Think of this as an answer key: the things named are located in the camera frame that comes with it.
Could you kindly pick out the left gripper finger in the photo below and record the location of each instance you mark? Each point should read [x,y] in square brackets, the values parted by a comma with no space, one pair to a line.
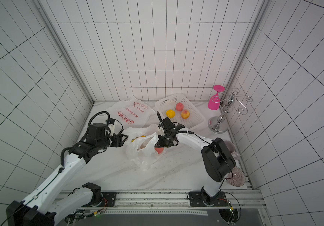
[120,143]
[123,137]

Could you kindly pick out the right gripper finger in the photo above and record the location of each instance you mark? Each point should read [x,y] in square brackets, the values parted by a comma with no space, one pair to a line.
[170,144]
[160,143]

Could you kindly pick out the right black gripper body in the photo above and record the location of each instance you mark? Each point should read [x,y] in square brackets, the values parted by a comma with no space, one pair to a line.
[166,132]

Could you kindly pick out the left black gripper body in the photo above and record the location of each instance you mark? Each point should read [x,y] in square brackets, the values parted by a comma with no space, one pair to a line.
[115,140]

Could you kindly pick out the translucent white plastic bag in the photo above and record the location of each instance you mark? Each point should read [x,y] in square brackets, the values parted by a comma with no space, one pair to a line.
[146,157]

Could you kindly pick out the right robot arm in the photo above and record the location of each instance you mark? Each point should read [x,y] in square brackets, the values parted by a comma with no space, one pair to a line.
[217,159]

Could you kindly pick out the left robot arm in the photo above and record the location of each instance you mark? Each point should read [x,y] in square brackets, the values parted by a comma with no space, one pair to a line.
[39,207]

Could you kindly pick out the white bag with red print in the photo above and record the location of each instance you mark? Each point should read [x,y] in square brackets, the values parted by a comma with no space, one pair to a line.
[131,113]

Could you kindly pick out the orange pink peach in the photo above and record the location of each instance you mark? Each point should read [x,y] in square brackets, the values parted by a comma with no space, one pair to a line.
[185,114]

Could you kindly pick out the pink peach top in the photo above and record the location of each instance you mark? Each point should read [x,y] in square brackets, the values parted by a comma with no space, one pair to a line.
[179,107]

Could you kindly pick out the silver metal glass rack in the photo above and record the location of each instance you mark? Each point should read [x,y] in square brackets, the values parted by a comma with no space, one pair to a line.
[219,124]

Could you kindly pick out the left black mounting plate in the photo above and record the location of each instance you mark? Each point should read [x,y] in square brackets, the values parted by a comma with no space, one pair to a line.
[106,199]

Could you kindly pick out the black mounting plate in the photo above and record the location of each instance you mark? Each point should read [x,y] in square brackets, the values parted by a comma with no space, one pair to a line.
[202,199]
[106,199]

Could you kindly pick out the pink plastic wine glass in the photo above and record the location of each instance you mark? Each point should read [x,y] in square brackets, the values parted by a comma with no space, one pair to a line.
[214,101]

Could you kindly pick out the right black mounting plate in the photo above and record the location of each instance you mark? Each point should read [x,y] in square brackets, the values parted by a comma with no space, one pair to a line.
[202,199]

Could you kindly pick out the pale pink mug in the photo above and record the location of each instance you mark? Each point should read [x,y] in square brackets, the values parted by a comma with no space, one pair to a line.
[232,149]

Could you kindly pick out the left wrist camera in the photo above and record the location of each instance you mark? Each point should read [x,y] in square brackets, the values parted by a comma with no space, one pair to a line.
[111,126]

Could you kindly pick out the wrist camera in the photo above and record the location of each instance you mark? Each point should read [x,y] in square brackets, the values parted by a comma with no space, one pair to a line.
[166,124]
[111,126]

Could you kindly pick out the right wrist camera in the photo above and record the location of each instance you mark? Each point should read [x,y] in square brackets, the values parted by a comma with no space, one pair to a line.
[166,124]

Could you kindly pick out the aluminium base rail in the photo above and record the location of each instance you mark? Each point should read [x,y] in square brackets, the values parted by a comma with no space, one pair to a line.
[152,202]

